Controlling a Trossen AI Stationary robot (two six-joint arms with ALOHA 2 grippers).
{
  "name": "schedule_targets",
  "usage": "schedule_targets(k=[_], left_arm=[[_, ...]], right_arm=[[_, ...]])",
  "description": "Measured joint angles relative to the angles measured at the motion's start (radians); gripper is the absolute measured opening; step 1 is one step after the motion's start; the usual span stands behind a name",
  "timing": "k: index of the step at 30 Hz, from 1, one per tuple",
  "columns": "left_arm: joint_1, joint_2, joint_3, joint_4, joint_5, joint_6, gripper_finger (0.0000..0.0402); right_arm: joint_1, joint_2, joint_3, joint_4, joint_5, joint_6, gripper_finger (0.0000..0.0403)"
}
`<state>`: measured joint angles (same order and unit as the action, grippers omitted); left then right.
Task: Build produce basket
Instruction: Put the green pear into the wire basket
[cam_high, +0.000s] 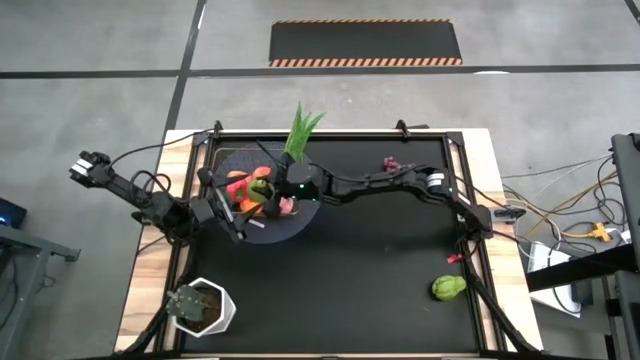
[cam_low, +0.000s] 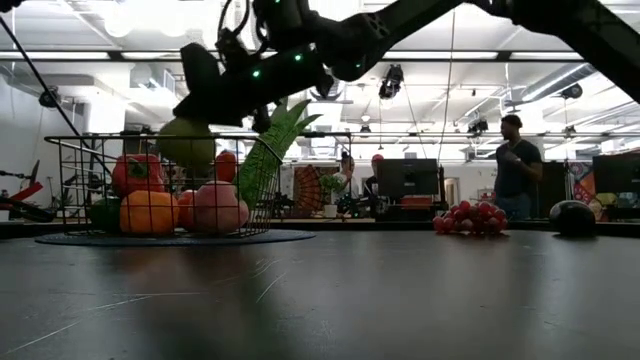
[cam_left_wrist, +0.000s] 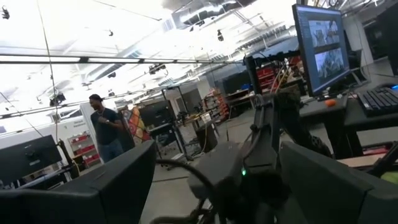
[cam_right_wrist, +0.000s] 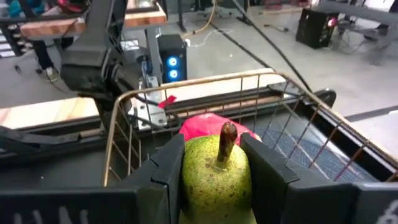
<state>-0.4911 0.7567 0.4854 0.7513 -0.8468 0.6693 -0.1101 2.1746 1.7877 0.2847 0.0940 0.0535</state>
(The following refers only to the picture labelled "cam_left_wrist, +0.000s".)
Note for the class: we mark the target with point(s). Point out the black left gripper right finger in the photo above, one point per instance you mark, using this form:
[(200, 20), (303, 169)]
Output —
[(335, 202)]

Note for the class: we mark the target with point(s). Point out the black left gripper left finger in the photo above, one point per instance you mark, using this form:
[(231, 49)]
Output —
[(77, 208)]

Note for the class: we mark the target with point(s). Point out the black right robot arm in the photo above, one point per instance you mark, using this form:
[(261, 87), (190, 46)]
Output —
[(264, 124)]

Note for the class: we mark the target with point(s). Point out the shelf with red bins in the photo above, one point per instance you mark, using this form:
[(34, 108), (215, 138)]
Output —
[(84, 149)]

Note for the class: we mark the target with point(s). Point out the black monitor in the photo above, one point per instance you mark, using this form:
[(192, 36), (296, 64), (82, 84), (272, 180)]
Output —
[(28, 158)]

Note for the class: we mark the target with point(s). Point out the black desk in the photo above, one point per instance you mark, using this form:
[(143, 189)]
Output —
[(329, 121)]

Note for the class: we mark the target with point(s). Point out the person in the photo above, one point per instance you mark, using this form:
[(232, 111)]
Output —
[(105, 130)]

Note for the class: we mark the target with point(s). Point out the small orange ball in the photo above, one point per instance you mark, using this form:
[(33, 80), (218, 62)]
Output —
[(330, 102)]

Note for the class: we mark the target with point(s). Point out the orange checkered panel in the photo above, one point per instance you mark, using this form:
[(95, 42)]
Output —
[(135, 126)]

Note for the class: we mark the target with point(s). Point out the black keyboard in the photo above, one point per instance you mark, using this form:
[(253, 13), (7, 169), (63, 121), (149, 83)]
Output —
[(377, 101)]

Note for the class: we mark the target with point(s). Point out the black table frame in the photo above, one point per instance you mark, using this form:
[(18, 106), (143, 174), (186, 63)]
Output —
[(384, 163)]

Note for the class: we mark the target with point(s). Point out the black overhead frame bar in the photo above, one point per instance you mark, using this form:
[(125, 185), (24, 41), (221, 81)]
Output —
[(83, 59)]

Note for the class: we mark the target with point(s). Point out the computer monitor showing camera views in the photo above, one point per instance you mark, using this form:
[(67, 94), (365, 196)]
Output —
[(323, 49)]

